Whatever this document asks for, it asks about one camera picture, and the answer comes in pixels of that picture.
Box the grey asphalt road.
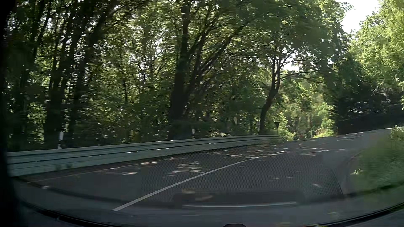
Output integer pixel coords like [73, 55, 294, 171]
[19, 128, 395, 212]

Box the wood of green trees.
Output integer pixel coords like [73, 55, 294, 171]
[0, 0, 404, 152]

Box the grey metal guard rail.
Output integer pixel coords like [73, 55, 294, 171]
[7, 135, 287, 177]

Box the grass verge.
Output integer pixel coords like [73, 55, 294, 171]
[347, 126, 404, 193]

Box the car's own bonnet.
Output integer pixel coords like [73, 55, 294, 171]
[13, 181, 404, 227]

